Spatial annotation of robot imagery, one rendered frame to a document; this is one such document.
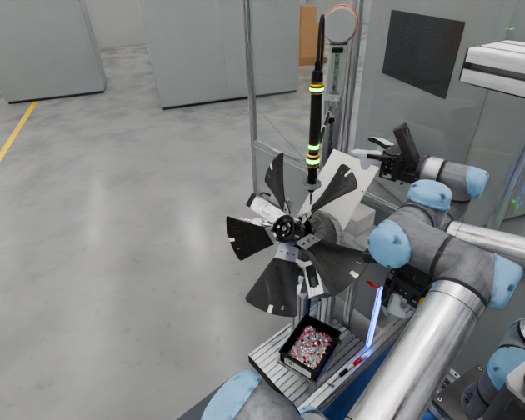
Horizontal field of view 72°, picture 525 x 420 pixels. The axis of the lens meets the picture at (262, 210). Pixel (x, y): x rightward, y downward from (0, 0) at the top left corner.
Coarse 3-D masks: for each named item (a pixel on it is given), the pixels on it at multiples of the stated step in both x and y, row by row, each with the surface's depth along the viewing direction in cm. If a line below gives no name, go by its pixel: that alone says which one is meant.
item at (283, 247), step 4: (280, 244) 152; (284, 244) 152; (280, 248) 152; (284, 248) 152; (288, 248) 152; (292, 248) 153; (296, 248) 153; (280, 252) 152; (284, 252) 152; (292, 252) 153; (296, 252) 153; (276, 256) 151; (280, 256) 152; (284, 256) 152; (288, 256) 152; (292, 256) 153; (296, 256) 153; (288, 260) 152; (292, 260) 153
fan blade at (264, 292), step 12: (276, 264) 151; (288, 264) 151; (264, 276) 151; (276, 276) 150; (288, 276) 151; (252, 288) 151; (264, 288) 150; (276, 288) 150; (288, 288) 150; (252, 300) 151; (264, 300) 150; (276, 300) 149; (288, 300) 150; (276, 312) 149; (288, 312) 149
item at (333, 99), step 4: (332, 92) 177; (336, 92) 177; (328, 96) 175; (332, 96) 175; (336, 96) 175; (340, 96) 174; (324, 100) 170; (328, 100) 170; (332, 100) 170; (336, 100) 170; (340, 100) 176; (324, 104) 172; (328, 104) 171; (332, 104) 170; (336, 104) 170; (324, 108) 173; (328, 108) 172; (332, 108) 172; (336, 108) 171; (324, 112) 174; (332, 112) 173; (336, 112) 172
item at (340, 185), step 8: (344, 168) 146; (336, 176) 150; (344, 176) 142; (352, 176) 138; (328, 184) 153; (336, 184) 143; (344, 184) 138; (352, 184) 135; (328, 192) 144; (336, 192) 139; (344, 192) 135; (320, 200) 146; (328, 200) 140; (312, 208) 146
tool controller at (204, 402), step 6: (222, 384) 94; (216, 390) 93; (210, 396) 91; (198, 402) 90; (204, 402) 90; (192, 408) 89; (198, 408) 89; (204, 408) 88; (186, 414) 88; (192, 414) 88; (198, 414) 87
